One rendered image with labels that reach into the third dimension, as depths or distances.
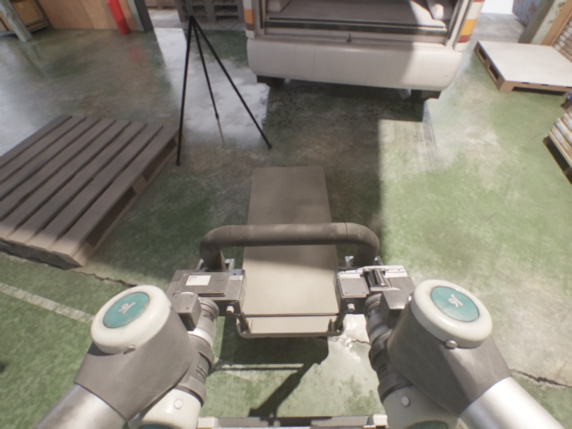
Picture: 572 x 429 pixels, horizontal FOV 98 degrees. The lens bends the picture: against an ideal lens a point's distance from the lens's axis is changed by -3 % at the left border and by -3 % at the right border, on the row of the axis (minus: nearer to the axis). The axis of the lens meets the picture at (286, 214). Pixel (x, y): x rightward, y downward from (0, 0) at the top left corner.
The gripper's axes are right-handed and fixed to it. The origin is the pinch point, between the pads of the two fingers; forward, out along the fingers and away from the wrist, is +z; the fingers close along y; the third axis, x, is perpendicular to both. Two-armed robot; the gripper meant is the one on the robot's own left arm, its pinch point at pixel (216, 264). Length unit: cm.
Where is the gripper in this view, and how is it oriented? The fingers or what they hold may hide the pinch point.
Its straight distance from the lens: 59.2
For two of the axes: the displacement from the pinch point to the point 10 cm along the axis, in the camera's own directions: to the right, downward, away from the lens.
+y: 10.0, -0.2, -0.2
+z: 0.0, -5.1, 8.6
